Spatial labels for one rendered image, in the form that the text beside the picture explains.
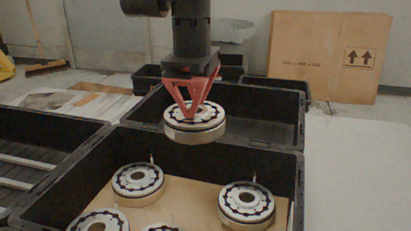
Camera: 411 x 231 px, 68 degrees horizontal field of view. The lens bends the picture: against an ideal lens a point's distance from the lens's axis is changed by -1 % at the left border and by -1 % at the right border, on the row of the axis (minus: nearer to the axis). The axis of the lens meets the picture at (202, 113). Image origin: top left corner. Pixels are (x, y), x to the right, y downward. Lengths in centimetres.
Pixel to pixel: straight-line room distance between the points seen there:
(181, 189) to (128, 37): 308
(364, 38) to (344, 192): 240
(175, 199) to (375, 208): 51
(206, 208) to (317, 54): 264
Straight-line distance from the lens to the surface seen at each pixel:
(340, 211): 85
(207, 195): 63
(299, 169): 55
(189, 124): 47
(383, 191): 96
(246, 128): 85
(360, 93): 322
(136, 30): 356
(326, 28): 311
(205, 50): 46
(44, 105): 141
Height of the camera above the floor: 126
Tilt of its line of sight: 28 degrees down
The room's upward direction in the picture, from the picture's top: straight up
